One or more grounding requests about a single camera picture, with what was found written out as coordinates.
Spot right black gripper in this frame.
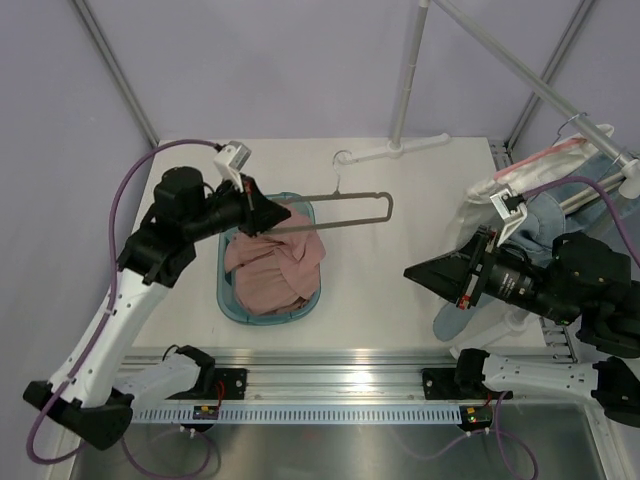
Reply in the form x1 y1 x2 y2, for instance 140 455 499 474
400 223 574 323

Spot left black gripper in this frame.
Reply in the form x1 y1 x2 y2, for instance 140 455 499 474
184 173 291 243

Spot pink skirt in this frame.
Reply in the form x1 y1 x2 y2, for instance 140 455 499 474
224 230 326 316

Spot white pleated skirt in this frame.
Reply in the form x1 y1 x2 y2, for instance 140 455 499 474
440 135 609 254

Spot grey clothes hanger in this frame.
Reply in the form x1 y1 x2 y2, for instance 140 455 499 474
268 150 394 235

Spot pink clothes hanger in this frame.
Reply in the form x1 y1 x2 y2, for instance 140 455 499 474
493 134 587 180

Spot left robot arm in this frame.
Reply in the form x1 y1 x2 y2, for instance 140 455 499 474
23 167 291 451

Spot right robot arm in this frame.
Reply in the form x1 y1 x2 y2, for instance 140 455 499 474
404 227 639 427

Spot white wooden hanger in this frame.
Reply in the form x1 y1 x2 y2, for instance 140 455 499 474
560 173 625 215

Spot teal plastic basket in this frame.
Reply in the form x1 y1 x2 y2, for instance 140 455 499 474
215 190 322 328

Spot blue denim jacket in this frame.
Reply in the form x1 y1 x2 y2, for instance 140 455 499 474
431 152 640 342

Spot white clothes rack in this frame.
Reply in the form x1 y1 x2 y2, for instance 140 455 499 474
337 0 640 359

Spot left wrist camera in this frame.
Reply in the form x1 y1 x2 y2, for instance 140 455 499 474
214 141 252 190

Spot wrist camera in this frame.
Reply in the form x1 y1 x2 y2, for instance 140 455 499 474
214 141 252 190
490 187 528 247

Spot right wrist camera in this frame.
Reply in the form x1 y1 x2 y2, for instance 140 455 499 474
490 187 528 247

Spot aluminium mounting rail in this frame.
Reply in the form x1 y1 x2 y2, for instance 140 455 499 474
119 347 576 407

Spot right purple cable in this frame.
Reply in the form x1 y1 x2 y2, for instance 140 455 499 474
519 177 640 246

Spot purple cable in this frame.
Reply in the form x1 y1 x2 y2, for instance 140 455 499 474
519 177 640 246
26 139 224 464

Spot white slotted cable duct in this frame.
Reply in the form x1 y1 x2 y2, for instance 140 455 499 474
132 404 462 425

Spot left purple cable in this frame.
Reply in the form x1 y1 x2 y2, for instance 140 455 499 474
26 139 224 464

